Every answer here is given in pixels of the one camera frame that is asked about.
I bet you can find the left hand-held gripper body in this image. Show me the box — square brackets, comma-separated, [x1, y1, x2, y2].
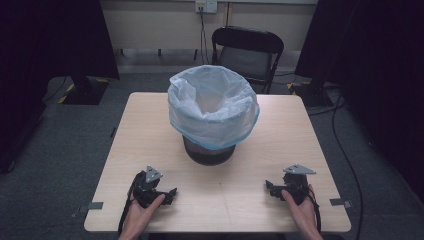
[130, 165, 169, 210]

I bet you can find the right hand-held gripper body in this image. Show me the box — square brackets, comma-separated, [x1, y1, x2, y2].
[275, 163, 317, 206]

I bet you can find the person's left hand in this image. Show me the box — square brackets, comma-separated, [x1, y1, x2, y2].
[118, 194, 166, 238]

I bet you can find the person's right hand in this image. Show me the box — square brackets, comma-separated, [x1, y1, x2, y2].
[281, 183, 320, 237]

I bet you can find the dark round trash bin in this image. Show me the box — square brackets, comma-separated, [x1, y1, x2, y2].
[182, 134, 237, 167]

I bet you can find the white plastic trash bag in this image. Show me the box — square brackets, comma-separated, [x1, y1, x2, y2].
[167, 64, 261, 151]

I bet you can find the black stand base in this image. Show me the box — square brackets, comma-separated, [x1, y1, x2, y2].
[289, 79, 338, 108]
[61, 75, 111, 106]

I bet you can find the yellow black floor tape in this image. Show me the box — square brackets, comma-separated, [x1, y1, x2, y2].
[57, 77, 112, 105]
[286, 80, 303, 96]

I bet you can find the black folding chair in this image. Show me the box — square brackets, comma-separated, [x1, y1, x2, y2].
[211, 25, 285, 95]

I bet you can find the black curtain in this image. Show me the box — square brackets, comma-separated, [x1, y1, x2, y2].
[0, 0, 121, 175]
[294, 0, 424, 203]

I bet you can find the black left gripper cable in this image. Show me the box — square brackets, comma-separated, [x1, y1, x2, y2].
[117, 173, 143, 235]

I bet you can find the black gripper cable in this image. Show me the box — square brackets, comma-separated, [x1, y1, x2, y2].
[307, 185, 323, 233]
[117, 173, 143, 235]

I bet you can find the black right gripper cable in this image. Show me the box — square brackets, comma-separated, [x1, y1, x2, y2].
[307, 185, 323, 233]

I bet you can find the black floor cable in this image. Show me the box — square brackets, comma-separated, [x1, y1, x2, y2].
[307, 84, 365, 240]
[42, 75, 68, 104]

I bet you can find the black wall socket cable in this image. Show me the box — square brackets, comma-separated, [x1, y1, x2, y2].
[198, 7, 210, 66]

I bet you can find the white wall socket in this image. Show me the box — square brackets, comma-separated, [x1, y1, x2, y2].
[194, 0, 218, 14]

